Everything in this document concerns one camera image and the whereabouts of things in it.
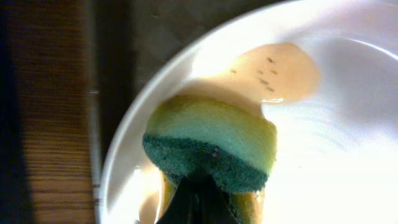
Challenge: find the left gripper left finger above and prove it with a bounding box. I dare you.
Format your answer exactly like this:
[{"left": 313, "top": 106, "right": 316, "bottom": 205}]
[{"left": 156, "top": 177, "right": 195, "bottom": 224}]

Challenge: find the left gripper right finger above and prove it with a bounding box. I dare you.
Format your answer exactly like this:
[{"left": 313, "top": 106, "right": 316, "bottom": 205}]
[{"left": 195, "top": 177, "right": 239, "bottom": 224}]

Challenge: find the green yellow sponge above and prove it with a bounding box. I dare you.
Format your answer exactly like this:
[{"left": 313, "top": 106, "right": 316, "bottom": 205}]
[{"left": 142, "top": 96, "right": 277, "bottom": 223}]

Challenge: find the white plate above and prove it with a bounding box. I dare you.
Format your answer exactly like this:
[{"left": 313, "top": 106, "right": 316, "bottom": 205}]
[{"left": 99, "top": 1, "right": 397, "bottom": 223}]

